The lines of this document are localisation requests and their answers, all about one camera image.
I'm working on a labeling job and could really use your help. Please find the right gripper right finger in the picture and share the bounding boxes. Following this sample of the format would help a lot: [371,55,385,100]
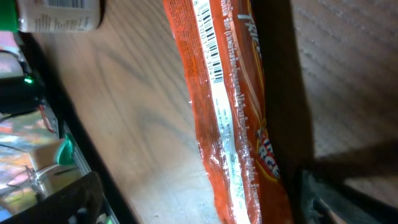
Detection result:
[300,170,397,223]

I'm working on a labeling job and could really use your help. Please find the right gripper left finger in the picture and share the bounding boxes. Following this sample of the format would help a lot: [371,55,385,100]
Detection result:
[2,172,103,224]

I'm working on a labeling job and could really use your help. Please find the green-lid seasoning jar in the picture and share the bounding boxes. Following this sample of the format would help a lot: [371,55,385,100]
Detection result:
[1,0,101,33]

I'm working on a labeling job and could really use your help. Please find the red Top snack bar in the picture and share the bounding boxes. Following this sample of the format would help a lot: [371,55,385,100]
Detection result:
[164,0,294,223]

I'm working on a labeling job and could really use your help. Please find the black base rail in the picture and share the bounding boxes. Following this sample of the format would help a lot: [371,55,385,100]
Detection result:
[14,32,137,223]

